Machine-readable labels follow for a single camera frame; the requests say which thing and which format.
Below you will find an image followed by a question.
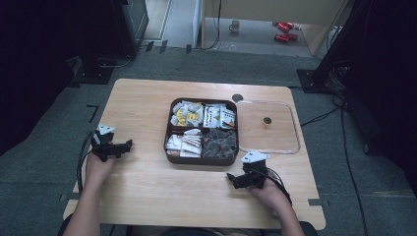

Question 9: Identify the pile of dark packets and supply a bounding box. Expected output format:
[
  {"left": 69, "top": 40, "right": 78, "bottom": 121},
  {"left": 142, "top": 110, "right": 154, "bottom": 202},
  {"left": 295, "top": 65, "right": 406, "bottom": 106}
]
[{"left": 201, "top": 128, "right": 238, "bottom": 159}]

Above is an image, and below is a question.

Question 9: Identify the black metal stand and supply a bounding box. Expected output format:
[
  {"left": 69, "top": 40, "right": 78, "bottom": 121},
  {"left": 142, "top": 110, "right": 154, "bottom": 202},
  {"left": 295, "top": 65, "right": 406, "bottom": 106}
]
[{"left": 296, "top": 0, "right": 373, "bottom": 95}]

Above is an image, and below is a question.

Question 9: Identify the pile of white brown packets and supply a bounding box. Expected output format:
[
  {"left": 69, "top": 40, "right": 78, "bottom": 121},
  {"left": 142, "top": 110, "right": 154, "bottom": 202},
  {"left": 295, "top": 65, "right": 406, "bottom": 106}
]
[{"left": 165, "top": 128, "right": 204, "bottom": 158}]

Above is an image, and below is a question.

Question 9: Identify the left hand-held gripper cable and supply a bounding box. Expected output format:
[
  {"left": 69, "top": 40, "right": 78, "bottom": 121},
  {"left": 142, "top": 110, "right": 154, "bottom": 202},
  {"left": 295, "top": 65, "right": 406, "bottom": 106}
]
[{"left": 76, "top": 131, "right": 96, "bottom": 195}]

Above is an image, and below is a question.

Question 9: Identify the hand-held gripper cable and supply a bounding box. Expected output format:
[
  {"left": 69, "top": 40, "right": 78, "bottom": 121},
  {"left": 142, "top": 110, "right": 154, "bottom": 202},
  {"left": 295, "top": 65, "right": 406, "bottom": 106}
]
[
  {"left": 265, "top": 166, "right": 294, "bottom": 207},
  {"left": 76, "top": 131, "right": 96, "bottom": 195}
]

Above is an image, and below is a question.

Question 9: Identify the black cabinet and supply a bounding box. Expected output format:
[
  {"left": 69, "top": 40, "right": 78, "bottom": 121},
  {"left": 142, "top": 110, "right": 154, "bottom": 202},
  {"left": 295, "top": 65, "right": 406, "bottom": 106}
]
[{"left": 110, "top": 0, "right": 150, "bottom": 57}]

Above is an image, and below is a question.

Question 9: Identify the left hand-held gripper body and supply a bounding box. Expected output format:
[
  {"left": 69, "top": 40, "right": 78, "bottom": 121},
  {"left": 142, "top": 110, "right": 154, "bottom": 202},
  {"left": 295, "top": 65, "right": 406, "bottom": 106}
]
[{"left": 90, "top": 123, "right": 122, "bottom": 163}]

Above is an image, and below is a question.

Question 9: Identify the person's left hand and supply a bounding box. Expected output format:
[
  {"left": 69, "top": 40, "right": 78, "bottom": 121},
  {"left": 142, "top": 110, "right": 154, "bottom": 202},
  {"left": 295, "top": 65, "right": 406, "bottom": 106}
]
[{"left": 85, "top": 151, "right": 116, "bottom": 192}]

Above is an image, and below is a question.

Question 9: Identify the pile of yellow white packets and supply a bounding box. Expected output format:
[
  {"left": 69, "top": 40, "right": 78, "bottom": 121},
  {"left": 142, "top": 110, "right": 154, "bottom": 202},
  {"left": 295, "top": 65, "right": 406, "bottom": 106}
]
[{"left": 169, "top": 100, "right": 205, "bottom": 128}]

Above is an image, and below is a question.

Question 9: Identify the right hand-held gripper cable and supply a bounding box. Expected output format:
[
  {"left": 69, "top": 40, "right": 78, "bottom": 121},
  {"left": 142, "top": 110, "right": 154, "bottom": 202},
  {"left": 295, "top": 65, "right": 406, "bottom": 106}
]
[{"left": 265, "top": 166, "right": 294, "bottom": 207}]

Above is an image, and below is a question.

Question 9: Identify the black floor cable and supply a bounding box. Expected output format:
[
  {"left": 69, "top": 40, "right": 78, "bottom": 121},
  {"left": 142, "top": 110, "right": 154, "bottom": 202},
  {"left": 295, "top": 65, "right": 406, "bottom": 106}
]
[
  {"left": 300, "top": 105, "right": 342, "bottom": 129},
  {"left": 337, "top": 94, "right": 371, "bottom": 236}
]

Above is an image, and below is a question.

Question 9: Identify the row of white printed packets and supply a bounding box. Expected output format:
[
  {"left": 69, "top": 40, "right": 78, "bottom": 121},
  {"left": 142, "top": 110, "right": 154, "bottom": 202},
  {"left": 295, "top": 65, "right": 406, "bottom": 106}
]
[{"left": 203, "top": 103, "right": 237, "bottom": 130}]

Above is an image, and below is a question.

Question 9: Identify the black hanging cable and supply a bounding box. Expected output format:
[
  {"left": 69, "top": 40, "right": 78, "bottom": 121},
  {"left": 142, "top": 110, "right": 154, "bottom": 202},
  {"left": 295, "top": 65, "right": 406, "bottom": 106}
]
[{"left": 196, "top": 0, "right": 223, "bottom": 51}]

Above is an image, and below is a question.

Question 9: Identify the clear plastic tray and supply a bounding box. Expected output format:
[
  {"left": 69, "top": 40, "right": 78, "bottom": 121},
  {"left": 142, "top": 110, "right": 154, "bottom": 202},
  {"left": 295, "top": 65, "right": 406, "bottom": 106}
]
[{"left": 236, "top": 99, "right": 302, "bottom": 155}]

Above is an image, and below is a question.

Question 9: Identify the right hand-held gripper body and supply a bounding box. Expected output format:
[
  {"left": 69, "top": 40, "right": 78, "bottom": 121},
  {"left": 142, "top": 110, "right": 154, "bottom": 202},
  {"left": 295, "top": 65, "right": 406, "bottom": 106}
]
[{"left": 240, "top": 150, "right": 271, "bottom": 190}]

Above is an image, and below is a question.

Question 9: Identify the person's right hand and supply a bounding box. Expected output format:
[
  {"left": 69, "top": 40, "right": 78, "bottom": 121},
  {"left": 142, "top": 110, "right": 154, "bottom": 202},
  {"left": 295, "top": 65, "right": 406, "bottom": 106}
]
[{"left": 247, "top": 178, "right": 290, "bottom": 218}]

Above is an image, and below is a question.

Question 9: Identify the brown four-compartment tray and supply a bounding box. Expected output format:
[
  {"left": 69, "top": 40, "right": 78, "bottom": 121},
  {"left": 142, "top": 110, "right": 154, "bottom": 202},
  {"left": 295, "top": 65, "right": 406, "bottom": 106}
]
[{"left": 163, "top": 96, "right": 240, "bottom": 166}]

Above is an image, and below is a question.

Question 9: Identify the black stand base plate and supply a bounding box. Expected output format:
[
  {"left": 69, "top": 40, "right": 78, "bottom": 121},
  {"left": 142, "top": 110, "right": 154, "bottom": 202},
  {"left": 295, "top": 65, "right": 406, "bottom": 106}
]
[{"left": 69, "top": 55, "right": 116, "bottom": 87}]

